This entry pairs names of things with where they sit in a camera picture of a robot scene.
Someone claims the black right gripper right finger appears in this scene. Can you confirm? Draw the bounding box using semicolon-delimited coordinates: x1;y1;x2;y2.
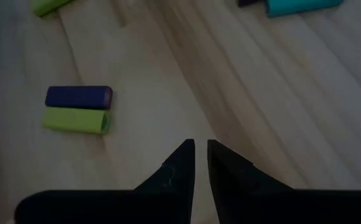
207;139;293;224

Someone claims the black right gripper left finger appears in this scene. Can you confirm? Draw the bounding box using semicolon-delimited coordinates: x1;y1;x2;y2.
133;139;196;224

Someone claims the purple rectangular block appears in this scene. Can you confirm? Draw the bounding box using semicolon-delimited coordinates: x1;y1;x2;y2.
45;85;113;110
237;0;265;7

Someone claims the teal rectangular block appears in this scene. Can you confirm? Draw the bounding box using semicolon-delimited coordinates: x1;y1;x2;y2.
264;0;345;18

